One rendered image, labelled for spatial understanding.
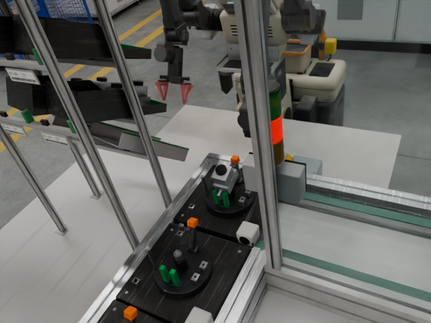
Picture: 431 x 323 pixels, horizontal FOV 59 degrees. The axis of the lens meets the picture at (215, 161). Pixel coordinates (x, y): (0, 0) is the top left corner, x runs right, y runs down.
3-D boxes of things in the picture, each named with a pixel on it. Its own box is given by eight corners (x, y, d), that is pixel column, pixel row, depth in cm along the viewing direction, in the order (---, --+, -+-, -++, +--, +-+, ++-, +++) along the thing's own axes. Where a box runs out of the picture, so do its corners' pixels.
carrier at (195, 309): (171, 227, 106) (160, 195, 98) (251, 252, 95) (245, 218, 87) (117, 302, 91) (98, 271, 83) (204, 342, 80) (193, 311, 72)
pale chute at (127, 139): (156, 150, 129) (160, 138, 129) (185, 161, 121) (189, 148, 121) (87, 134, 105) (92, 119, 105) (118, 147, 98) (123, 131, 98)
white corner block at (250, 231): (244, 230, 101) (242, 220, 99) (260, 234, 99) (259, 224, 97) (236, 243, 98) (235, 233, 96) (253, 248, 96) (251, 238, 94)
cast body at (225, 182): (225, 171, 107) (217, 157, 101) (239, 174, 105) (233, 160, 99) (212, 197, 103) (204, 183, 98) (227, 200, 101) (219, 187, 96)
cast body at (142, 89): (141, 103, 113) (142, 79, 111) (150, 106, 110) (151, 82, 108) (116, 105, 107) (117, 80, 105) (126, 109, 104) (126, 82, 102)
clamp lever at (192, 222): (191, 244, 94) (191, 216, 92) (198, 246, 94) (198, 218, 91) (183, 251, 92) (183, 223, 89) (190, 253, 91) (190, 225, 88)
